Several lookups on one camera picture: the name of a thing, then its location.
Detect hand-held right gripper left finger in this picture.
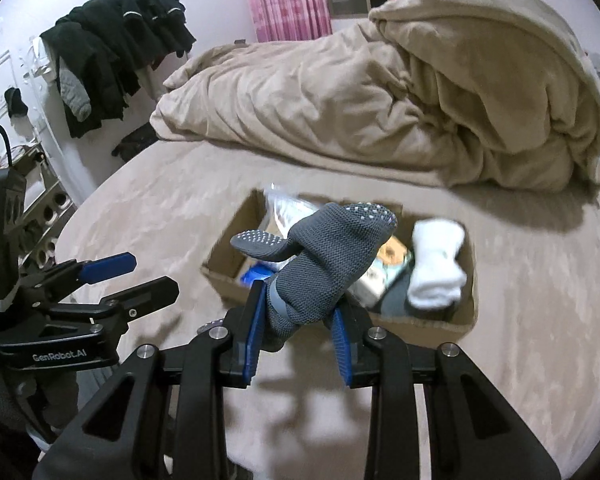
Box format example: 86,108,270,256
32,280,271,480

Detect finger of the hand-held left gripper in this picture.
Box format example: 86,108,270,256
21,252,137,292
100,276,180,322

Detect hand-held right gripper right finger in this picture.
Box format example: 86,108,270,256
330,305,563,480

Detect blue tissue packet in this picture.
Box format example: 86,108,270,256
240,265,278,288

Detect small white green box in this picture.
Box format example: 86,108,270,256
349,255,413,307

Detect blue grey grip sock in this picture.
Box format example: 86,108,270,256
230,202,398,353

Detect cardboard box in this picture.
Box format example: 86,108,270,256
200,187,478,340

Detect small beige packet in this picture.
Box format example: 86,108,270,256
377,237,411,266

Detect white socks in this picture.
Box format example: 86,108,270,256
405,218,468,311

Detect clear bag of cotton swabs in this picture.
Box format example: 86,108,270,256
263,184,331,241

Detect bed with beige sheet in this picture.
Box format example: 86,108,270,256
55,135,600,480

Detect black suitcase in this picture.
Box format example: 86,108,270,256
111,122,161,157

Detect hanging grey garment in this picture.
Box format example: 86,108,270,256
57,67,92,122

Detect black hat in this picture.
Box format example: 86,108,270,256
4,86,29,118

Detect hanging black clothes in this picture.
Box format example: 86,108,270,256
40,0,197,138

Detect beige duvet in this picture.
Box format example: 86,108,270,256
150,0,600,193

